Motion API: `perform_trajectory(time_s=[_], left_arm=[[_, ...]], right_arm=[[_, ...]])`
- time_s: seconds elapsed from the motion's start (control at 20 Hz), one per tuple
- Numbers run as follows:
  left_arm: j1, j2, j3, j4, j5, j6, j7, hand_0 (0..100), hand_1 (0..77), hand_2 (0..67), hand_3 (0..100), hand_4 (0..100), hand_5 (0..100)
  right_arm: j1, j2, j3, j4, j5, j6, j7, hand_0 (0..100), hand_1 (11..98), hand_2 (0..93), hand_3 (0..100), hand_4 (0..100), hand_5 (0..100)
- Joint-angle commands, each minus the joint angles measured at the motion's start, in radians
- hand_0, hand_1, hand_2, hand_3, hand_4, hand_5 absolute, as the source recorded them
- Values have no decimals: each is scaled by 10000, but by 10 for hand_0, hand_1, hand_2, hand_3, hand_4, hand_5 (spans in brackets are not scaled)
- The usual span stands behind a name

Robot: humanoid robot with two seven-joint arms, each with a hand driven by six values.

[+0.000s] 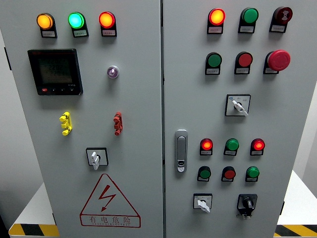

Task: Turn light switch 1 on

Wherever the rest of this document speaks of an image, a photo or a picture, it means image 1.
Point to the dark green round lamp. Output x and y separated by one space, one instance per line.
250 15

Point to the small red lamp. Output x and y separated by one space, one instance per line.
206 145
258 145

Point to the red round lamp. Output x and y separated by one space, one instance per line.
216 17
106 19

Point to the bright green lit lamp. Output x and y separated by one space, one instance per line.
76 20

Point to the red warning triangle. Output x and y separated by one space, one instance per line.
107 196

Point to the small green push button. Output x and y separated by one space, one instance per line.
205 174

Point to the dark red buzzer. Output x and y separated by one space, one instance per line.
283 15

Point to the large red stop button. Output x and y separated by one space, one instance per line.
279 60

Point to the pale grey cabinet door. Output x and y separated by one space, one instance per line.
267 111
136 111

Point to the black cabinet hinge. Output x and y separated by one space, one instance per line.
7 58
282 208

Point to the white round lamp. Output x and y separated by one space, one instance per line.
113 72

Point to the silver door lock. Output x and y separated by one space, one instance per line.
181 148

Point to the small green lamp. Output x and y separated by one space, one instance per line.
253 172
232 144

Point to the black display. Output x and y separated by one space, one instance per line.
55 70

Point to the yellow round lamp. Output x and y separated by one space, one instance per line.
45 21

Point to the small red push button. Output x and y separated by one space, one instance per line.
229 174

